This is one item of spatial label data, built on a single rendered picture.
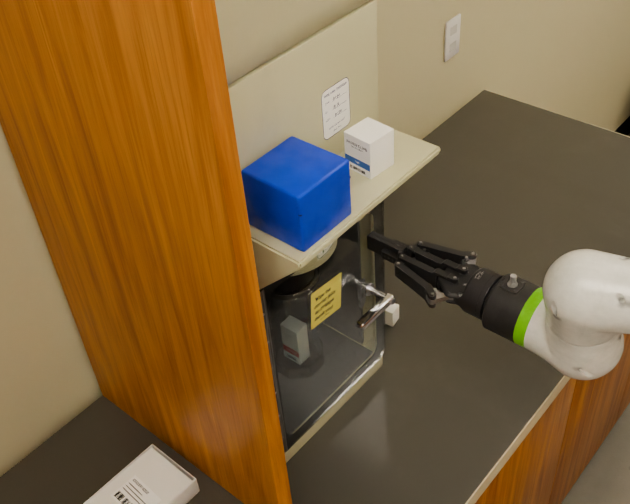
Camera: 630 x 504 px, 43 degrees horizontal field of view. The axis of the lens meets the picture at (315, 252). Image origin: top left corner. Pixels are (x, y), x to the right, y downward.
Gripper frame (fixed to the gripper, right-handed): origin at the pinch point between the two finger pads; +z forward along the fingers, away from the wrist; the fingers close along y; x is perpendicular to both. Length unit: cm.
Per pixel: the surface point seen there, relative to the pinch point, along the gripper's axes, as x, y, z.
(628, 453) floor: 131, -86, -29
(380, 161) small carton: -22.0, 5.8, -3.4
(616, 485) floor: 131, -73, -31
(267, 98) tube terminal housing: -35.6, 18.4, 4.8
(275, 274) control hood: -15.5, 27.2, -2.0
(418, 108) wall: 30, -79, 48
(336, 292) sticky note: 5.2, 9.2, 3.5
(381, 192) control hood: -19.9, 9.4, -6.2
